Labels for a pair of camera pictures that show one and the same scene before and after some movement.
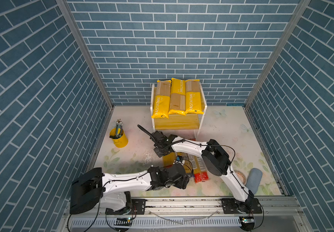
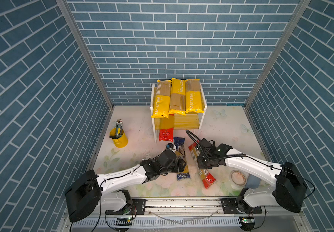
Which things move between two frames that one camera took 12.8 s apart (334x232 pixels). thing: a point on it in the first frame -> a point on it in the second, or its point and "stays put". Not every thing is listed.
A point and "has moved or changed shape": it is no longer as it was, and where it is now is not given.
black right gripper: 156,150 -> 200,165
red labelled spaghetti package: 200,171 has moved or changed shape
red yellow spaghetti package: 168,160 has moved or changed shape
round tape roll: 241,177 stays put
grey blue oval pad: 254,180 stays put
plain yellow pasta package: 177,104 stays put
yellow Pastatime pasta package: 161,99 stays put
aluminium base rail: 279,214 stays put
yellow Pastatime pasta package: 193,102 stays put
